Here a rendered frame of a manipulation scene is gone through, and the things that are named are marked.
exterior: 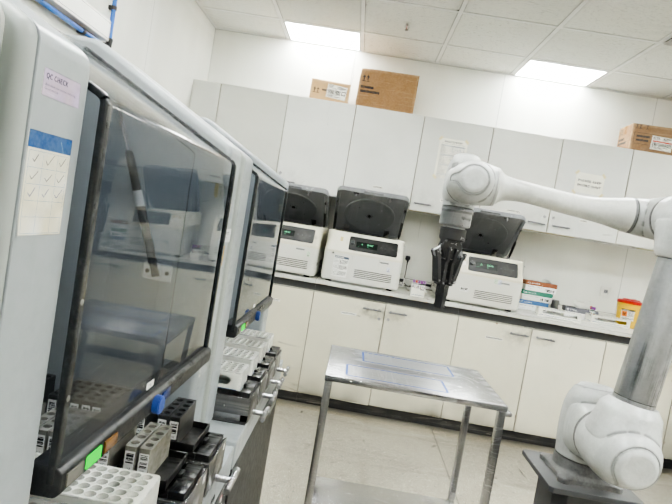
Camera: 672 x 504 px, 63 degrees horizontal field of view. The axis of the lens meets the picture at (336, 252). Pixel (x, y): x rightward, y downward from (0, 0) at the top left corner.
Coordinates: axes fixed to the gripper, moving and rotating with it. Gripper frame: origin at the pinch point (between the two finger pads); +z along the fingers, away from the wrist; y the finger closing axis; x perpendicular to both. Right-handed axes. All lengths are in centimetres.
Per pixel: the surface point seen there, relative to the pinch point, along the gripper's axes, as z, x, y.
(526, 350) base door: 48, 116, 213
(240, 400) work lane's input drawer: 36, 17, -50
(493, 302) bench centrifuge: 19, 133, 191
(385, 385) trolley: 33.4, 18.0, 1.4
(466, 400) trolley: 33.3, 2.3, 22.8
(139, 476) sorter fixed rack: 30, -28, -89
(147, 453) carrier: 28, -24, -86
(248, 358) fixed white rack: 30, 34, -41
